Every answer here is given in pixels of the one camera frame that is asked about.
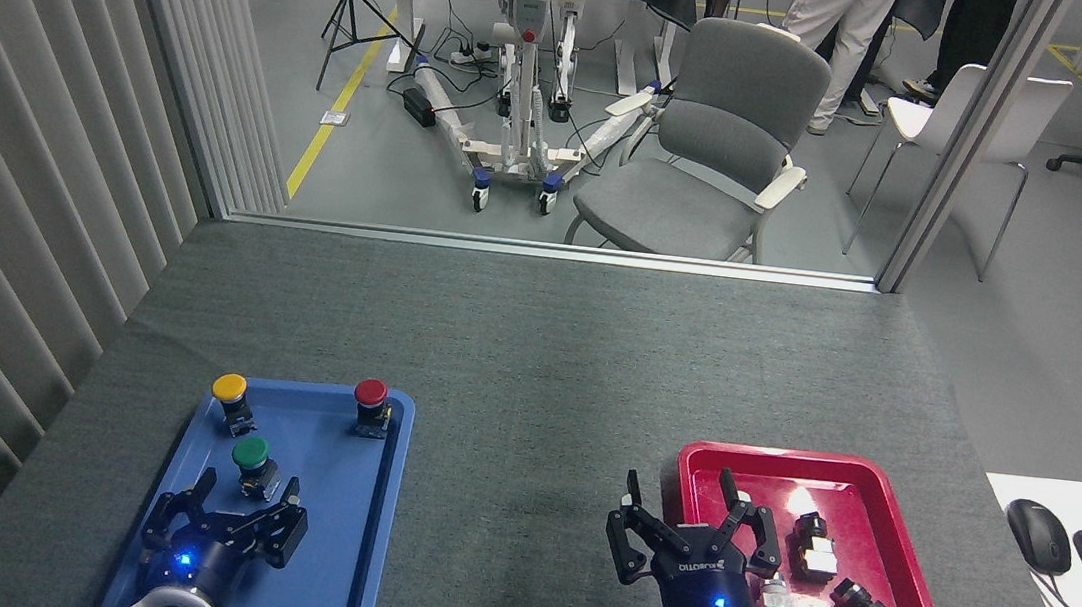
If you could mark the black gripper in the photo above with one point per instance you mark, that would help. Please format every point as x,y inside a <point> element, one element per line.
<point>208,555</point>
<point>707,587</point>

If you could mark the white wheeled stand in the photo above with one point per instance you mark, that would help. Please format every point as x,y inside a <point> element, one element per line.
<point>523,91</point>

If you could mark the black computer mouse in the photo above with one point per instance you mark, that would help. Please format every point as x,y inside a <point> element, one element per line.
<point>1038,535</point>

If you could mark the green push button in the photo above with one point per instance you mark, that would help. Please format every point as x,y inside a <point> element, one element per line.
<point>250,453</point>

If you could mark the person in pale trousers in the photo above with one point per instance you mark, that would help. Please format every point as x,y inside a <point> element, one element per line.
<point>857,25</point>

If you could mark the red push button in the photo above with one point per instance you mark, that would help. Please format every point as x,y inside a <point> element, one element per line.
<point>371,392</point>

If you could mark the black power adapter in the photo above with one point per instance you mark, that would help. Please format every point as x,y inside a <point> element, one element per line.
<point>418,107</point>

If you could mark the white power strip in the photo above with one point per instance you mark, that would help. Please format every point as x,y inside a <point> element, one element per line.
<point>471,57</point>

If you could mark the grey armchair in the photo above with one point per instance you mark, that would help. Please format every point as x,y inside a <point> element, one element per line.
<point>719,141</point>

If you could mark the silver floor outlet plate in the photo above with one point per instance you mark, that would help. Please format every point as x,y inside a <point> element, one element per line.
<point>334,118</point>

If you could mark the white chair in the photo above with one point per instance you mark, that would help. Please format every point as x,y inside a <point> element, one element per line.
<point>1034,109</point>

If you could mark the silver post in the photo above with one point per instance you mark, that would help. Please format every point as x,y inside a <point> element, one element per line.
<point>971,138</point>

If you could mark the black tripod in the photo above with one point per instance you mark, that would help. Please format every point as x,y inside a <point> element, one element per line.
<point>349,2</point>

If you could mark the red plastic tray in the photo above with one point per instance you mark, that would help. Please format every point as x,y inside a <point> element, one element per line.
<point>842,496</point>

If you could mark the blue plastic tray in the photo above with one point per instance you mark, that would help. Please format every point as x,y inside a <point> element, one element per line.
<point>337,523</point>

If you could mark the yellow push button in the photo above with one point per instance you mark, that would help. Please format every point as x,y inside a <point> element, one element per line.
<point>230,388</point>

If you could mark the person in dark trousers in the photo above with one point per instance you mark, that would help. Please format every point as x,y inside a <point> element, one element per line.
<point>972,27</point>

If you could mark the black white switch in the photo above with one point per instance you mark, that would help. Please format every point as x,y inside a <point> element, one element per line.
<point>814,553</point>

